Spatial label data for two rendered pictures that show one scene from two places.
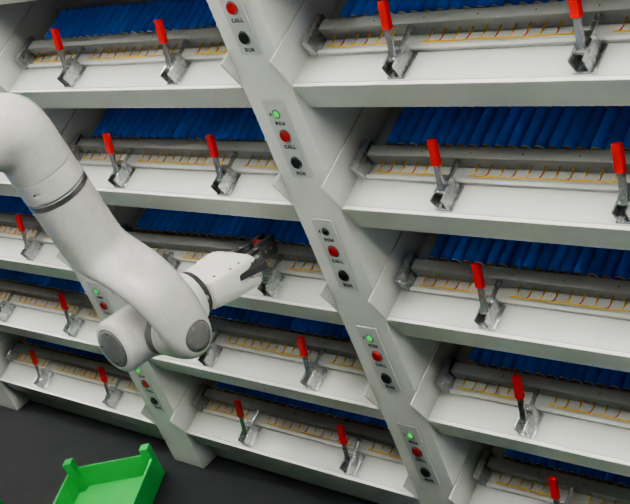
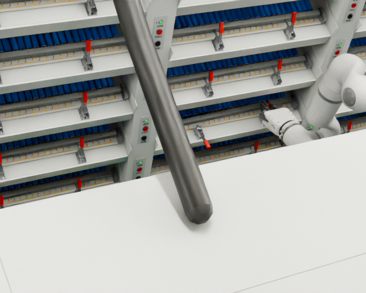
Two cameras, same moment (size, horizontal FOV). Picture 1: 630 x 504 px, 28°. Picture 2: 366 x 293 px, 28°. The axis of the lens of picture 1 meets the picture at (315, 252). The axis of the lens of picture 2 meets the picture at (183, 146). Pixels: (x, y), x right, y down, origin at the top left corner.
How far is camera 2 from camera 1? 2.93 m
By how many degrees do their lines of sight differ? 68
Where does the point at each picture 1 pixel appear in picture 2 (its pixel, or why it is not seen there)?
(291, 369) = not seen: hidden behind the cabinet
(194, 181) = (254, 83)
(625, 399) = not seen: outside the picture
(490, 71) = not seen: outside the picture
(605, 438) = not seen: outside the picture
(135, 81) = (264, 41)
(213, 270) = (289, 117)
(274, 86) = (347, 33)
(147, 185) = (226, 92)
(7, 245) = (47, 162)
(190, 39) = (288, 18)
